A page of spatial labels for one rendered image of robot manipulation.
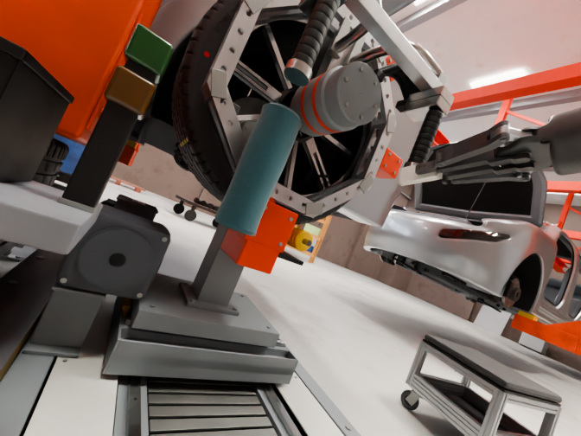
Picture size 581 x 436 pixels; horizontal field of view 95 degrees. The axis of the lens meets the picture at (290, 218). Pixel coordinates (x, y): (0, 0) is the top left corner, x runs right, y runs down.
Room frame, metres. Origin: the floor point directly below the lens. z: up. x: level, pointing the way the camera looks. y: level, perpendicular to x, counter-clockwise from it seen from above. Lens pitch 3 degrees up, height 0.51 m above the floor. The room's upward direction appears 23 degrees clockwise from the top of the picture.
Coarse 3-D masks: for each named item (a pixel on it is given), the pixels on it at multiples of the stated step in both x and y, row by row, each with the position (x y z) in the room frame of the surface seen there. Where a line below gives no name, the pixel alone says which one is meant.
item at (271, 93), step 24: (264, 24) 0.65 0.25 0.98; (288, 24) 0.70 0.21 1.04; (264, 48) 0.85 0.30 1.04; (288, 48) 0.85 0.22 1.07; (240, 72) 0.67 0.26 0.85; (312, 72) 0.93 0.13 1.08; (264, 96) 0.72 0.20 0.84; (288, 96) 0.78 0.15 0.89; (240, 120) 0.69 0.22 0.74; (312, 144) 0.81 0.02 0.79; (336, 144) 0.85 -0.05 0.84; (360, 144) 0.87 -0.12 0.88; (288, 168) 0.79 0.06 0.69; (312, 168) 0.84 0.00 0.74; (336, 168) 0.92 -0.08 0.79; (312, 192) 0.84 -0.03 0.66
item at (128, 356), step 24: (120, 312) 0.69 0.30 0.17; (120, 336) 0.60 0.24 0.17; (144, 336) 0.66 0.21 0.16; (168, 336) 0.68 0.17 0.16; (120, 360) 0.59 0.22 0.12; (144, 360) 0.62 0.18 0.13; (168, 360) 0.64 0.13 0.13; (192, 360) 0.67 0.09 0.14; (216, 360) 0.70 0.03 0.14; (240, 360) 0.74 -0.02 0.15; (264, 360) 0.77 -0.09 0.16; (288, 360) 0.82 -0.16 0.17
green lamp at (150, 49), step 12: (132, 36) 0.28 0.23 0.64; (144, 36) 0.28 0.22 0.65; (156, 36) 0.29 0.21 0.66; (132, 48) 0.28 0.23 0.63; (144, 48) 0.28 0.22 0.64; (156, 48) 0.29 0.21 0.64; (168, 48) 0.29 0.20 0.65; (132, 60) 0.28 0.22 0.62; (144, 60) 0.28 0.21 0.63; (156, 60) 0.29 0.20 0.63; (168, 60) 0.30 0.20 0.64; (156, 72) 0.29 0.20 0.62
